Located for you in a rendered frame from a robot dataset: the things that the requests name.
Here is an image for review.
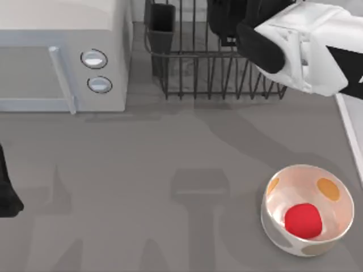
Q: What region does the dark cutlery holder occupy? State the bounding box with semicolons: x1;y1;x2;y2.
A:
144;0;177;55

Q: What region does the pale microwave oven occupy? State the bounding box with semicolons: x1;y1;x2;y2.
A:
0;0;134;114

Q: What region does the large round microwave knob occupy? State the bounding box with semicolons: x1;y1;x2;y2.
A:
79;48;109;70

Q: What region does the small round microwave knob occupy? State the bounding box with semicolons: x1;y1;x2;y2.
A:
86;75;113;94

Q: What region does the red ball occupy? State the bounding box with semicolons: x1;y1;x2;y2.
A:
284;203;324;240

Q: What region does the white bowl with orange spots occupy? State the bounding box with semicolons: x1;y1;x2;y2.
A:
260;163;356;257

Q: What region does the dark wire dish rack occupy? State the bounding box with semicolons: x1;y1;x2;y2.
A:
143;0;289;101

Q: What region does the microwave door handle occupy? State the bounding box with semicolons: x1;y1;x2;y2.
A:
47;46;78;115

